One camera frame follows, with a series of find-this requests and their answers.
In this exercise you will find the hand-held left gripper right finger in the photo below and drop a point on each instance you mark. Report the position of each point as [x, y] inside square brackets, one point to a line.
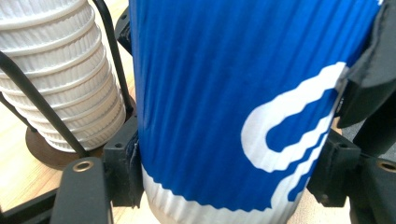
[336, 168]

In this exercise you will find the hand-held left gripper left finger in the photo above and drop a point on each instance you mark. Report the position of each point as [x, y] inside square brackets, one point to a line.
[123, 168]

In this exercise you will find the stack of white paper cups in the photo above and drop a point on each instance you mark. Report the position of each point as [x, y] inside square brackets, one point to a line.
[62, 62]

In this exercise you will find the blue and white paper cup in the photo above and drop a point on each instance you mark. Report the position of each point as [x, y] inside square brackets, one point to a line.
[202, 93]

